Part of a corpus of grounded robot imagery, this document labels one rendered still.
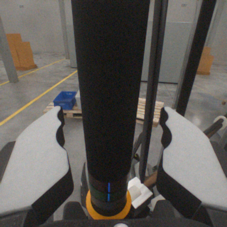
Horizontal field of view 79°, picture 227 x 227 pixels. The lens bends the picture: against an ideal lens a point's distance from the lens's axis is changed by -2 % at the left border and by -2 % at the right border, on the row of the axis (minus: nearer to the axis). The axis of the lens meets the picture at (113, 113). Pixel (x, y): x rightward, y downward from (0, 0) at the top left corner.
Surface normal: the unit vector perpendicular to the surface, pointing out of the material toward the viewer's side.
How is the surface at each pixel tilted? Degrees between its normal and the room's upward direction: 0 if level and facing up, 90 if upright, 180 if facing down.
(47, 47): 90
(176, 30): 90
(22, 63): 90
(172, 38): 90
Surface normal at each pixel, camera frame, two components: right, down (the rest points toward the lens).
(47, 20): -0.13, 0.50
